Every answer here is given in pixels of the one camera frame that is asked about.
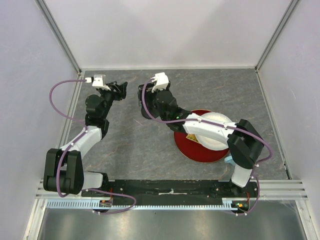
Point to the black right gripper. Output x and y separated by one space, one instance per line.
167 88

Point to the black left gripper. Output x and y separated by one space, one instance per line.
118 96

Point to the black phone stand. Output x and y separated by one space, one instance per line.
149 113

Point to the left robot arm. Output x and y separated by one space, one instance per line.
63 171

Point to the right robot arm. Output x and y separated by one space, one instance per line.
241 139

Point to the yellow sponge cloth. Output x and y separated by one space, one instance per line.
192 137

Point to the red round tray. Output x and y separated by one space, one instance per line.
195 151

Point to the white paper plate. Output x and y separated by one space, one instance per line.
210 130

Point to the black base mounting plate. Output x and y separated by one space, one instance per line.
150 189

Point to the light blue mug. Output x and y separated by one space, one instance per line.
229 160

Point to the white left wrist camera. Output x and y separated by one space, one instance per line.
98 81

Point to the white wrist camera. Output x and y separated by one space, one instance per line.
98 81
160 77

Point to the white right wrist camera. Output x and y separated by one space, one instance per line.
160 77

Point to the aluminium frame post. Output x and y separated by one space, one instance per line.
42 5
277 33

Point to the slotted cable duct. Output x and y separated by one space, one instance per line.
159 203

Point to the aluminium front rail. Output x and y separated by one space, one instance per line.
269 190

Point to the right aluminium frame post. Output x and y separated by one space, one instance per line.
277 33

